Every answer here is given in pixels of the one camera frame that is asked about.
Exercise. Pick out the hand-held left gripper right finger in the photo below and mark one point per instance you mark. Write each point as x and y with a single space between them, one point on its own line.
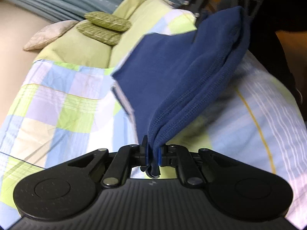
159 157

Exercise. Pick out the person's dark clothing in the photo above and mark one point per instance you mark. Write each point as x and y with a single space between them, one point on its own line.
283 4

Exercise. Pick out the navy blue garment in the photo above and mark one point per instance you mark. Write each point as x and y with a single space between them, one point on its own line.
182 76

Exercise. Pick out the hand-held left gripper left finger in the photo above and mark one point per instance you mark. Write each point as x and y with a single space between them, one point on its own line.
143 148

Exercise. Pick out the green leaf print pillow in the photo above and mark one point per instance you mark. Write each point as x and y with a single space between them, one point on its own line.
96 32
108 21

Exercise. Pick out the beige cushion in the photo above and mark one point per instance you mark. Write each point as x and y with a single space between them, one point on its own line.
48 34

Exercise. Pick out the green covered sofa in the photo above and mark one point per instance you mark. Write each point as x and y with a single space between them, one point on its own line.
72 48

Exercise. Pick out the plaid blue green quilt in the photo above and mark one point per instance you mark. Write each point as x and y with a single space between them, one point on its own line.
60 95

